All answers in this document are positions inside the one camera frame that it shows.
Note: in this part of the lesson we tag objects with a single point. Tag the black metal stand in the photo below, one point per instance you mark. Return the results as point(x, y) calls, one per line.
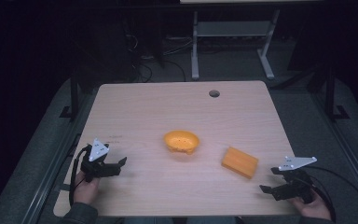
point(74, 93)
point(331, 93)

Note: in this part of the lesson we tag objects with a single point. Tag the person's left hand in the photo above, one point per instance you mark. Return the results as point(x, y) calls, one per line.
point(86, 191)

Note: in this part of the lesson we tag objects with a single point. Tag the orange bowl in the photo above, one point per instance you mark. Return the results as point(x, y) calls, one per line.
point(181, 141)

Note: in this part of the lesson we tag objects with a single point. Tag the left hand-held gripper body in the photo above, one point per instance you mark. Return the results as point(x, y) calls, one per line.
point(97, 151)

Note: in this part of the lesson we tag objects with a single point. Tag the white metal stand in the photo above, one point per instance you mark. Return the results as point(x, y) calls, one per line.
point(233, 28)

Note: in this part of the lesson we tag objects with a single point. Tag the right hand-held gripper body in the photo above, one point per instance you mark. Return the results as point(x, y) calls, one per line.
point(295, 186)

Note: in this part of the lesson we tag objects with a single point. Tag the orange rectangular block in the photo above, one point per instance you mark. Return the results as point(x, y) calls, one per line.
point(240, 162)

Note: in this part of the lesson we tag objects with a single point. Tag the metal frame rail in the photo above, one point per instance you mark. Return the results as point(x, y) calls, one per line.
point(48, 174)
point(348, 149)

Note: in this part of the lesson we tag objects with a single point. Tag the person's right hand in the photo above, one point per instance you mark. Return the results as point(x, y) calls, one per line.
point(315, 208)

